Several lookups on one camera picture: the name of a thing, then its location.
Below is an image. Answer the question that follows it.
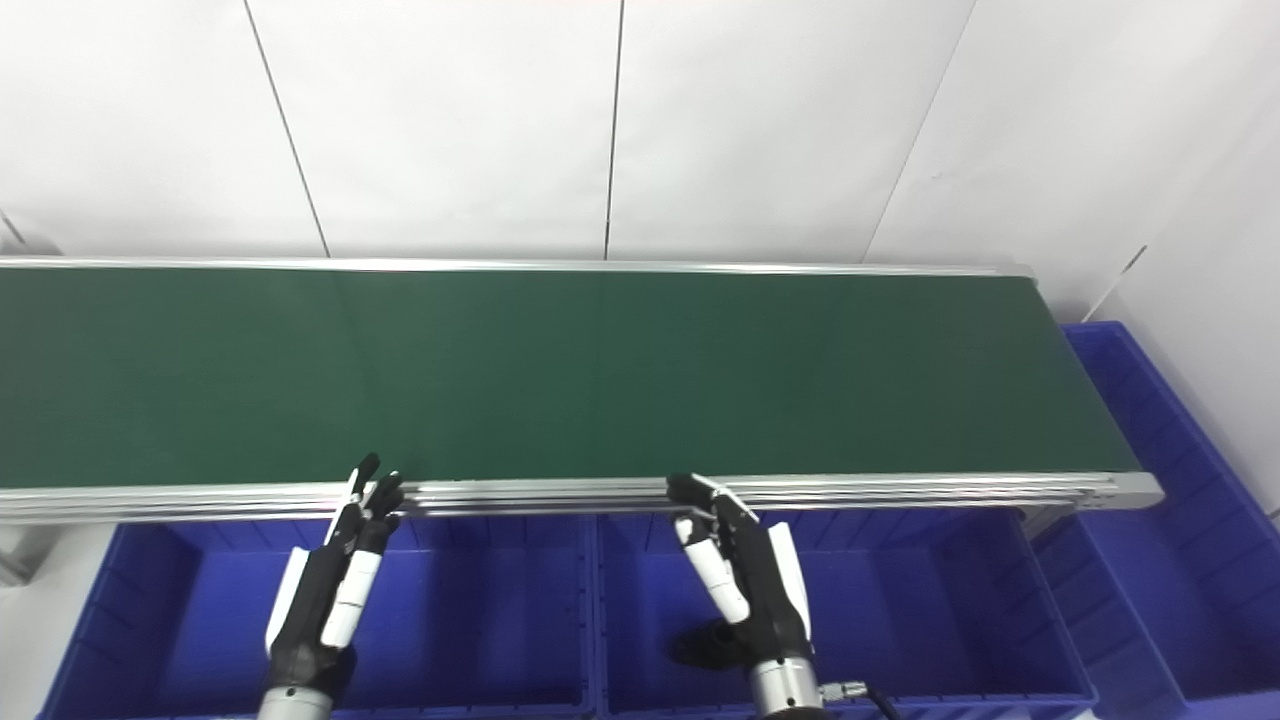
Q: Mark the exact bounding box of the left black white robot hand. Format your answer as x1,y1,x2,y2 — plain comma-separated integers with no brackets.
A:
265,453,406,693

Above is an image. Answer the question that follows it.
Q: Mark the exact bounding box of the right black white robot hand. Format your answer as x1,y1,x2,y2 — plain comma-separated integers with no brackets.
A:
666,473,813,669

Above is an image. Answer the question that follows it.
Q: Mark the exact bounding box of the blue plastic bin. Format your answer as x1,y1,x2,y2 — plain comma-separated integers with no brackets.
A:
38,515,601,720
595,508,1098,720
1030,320,1280,720

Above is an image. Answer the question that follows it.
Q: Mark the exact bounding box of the aluminium conveyor support leg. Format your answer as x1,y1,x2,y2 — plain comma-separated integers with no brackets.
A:
1018,505,1079,543

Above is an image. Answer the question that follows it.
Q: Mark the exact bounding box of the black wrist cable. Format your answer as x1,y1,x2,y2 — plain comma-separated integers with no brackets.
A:
820,681,903,720

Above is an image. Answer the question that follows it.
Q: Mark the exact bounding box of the green conveyor belt aluminium frame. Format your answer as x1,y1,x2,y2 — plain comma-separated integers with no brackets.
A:
0,257,1166,526

